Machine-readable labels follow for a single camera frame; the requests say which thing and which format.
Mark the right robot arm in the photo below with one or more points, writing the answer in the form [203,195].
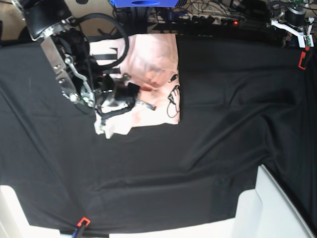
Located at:
[81,79]

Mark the white panel left front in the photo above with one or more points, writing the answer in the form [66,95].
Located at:
[13,222]

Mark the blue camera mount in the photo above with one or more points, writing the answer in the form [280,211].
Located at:
[144,3]

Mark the white panel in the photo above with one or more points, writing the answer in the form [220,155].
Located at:
[267,212]
[13,222]

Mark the black table cloth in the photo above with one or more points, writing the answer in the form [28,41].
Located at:
[243,104]

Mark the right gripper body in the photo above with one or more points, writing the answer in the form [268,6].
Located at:
[114,90]

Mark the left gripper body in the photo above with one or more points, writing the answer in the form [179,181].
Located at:
[295,16]

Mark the white panel right front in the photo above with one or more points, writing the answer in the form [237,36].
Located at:
[267,212]

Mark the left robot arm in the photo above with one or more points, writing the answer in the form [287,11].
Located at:
[278,8]

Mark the pink T-shirt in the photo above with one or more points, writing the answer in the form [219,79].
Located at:
[152,63]

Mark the red clamp right side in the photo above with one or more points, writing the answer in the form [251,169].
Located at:
[304,58]

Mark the red blue clamp front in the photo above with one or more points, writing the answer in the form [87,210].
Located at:
[81,226]

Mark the power strip with cables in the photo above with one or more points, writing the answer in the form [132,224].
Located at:
[210,19]

